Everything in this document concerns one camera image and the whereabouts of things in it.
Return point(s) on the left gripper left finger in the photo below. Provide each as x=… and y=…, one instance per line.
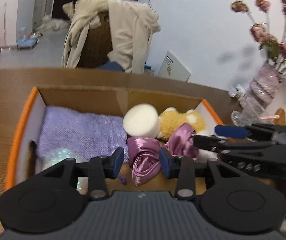
x=97, y=170

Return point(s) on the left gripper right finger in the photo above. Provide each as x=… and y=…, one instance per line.
x=185, y=170

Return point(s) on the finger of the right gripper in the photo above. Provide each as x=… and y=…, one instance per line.
x=215, y=144
x=254, y=131

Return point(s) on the lavender knitted cloth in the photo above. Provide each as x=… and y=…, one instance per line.
x=88, y=134

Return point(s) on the yellow white plush toy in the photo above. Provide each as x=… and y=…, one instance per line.
x=171, y=119

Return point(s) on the purple satin cloth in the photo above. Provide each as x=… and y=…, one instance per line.
x=144, y=152

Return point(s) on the iridescent plastic item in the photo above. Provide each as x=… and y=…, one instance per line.
x=55, y=156

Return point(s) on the white round sponge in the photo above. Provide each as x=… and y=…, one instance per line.
x=142, y=121

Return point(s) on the pink glass vase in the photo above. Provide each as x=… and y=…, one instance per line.
x=262, y=89

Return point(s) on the red orange cardboard box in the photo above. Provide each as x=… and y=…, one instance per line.
x=24, y=162

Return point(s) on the dried pink flowers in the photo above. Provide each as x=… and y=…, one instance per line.
x=268, y=31

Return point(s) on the brown wooden chair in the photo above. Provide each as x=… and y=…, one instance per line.
x=97, y=46

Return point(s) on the beige coat on chair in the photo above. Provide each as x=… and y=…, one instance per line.
x=132, y=25

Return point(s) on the white board against wall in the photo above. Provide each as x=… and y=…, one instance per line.
x=172, y=68

